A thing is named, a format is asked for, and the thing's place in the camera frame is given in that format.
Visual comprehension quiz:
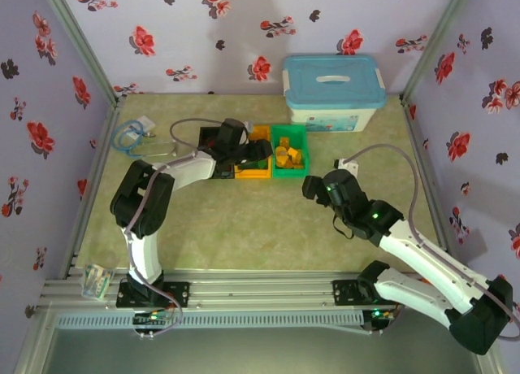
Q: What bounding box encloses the black plastic bin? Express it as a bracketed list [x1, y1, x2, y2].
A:
[197, 125, 236, 180]

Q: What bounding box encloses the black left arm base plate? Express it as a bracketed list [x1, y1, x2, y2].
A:
[116, 281, 191, 309]

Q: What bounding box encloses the grey right arm cable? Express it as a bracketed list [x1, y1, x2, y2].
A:
[349, 144, 520, 342]

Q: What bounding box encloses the aluminium frame leg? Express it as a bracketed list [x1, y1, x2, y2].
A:
[11, 304, 56, 374]

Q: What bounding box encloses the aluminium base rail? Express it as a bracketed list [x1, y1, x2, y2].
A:
[38, 270, 448, 310]

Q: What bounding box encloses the grey slotted cable duct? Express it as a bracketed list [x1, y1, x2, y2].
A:
[54, 311, 365, 331]

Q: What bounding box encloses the white storage box blue lid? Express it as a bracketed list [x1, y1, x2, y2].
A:
[282, 54, 388, 134]

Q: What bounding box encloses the aluminium corner post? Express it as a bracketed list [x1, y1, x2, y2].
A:
[400, 0, 476, 102]
[38, 0, 123, 107]

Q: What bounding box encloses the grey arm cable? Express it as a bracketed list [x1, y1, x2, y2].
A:
[349, 144, 520, 342]
[123, 118, 249, 334]

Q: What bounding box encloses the yellow plastic bin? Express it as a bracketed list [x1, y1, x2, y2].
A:
[234, 124, 273, 180]

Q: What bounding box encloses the grey left arm cable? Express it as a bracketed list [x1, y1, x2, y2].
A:
[123, 118, 249, 334]

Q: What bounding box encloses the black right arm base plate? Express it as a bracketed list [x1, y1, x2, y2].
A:
[331, 279, 367, 306]

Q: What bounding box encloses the clear plastic packet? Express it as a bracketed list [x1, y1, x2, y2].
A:
[82, 263, 115, 300]

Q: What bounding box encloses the green plastic bin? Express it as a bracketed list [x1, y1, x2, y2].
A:
[271, 124, 312, 180]

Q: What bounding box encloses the blue stethoscope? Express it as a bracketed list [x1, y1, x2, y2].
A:
[111, 120, 180, 159]

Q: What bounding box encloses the aluminium side rail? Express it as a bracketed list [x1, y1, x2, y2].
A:
[60, 97, 127, 280]
[400, 97, 462, 269]

